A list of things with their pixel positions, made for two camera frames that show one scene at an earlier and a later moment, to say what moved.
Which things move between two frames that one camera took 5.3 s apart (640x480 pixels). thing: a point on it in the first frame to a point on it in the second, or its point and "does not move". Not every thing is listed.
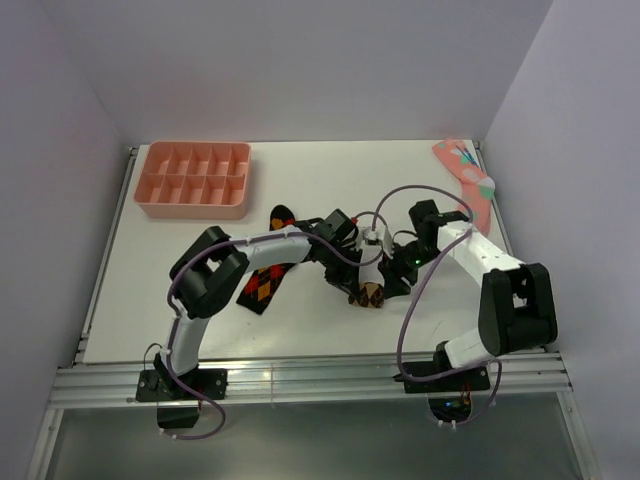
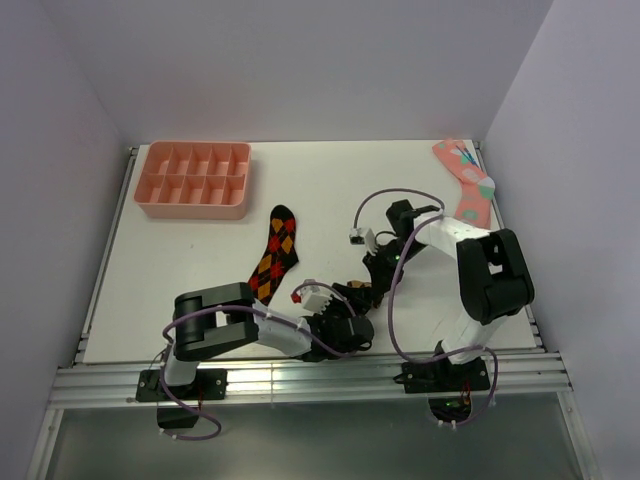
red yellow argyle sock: [262, 286] does not move
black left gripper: [347, 280] to [359, 300]
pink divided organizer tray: [204, 180] does not move
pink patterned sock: [476, 185] does not move
